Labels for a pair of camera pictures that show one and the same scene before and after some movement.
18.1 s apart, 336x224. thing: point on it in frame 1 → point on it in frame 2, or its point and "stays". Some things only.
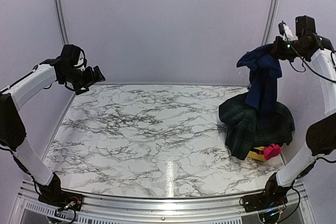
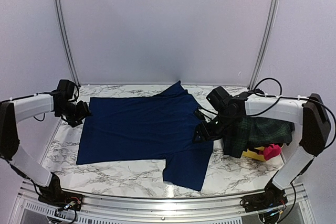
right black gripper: x=277 y=51 → x=205 y=133
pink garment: x=270 y=151 stays
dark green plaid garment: x=247 y=127 stays
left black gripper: x=90 y=80 → x=84 y=112
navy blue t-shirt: x=265 y=67 → x=151 y=129
